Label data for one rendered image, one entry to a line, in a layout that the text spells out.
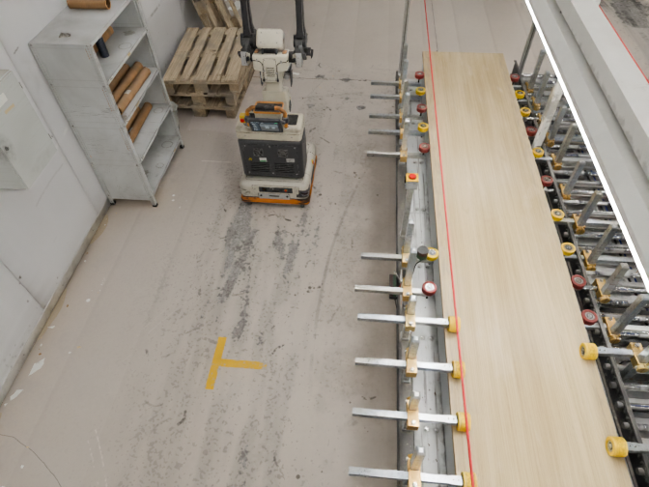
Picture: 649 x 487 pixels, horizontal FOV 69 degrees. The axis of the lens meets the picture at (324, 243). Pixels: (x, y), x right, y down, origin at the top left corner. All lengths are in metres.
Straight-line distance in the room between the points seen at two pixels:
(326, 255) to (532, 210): 1.64
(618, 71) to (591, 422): 1.65
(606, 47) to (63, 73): 3.45
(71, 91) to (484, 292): 3.20
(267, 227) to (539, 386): 2.59
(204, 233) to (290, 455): 2.04
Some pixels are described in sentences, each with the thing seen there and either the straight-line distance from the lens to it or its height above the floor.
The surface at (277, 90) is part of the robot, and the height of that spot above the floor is 0.93.
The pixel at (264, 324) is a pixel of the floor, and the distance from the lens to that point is 3.60.
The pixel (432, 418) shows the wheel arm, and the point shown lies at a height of 0.96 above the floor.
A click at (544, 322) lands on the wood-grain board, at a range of 2.74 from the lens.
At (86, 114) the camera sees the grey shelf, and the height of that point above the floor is 0.99.
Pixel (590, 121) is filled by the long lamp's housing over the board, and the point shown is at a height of 2.36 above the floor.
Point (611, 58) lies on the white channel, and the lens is 1.43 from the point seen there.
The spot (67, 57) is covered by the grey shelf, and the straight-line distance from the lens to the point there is 3.93.
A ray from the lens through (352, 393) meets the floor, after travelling 3.32.
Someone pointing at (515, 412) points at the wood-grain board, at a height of 0.90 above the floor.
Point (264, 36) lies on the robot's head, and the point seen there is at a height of 1.35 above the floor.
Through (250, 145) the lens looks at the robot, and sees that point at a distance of 4.01.
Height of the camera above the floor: 3.06
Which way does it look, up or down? 50 degrees down
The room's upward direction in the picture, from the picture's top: 2 degrees counter-clockwise
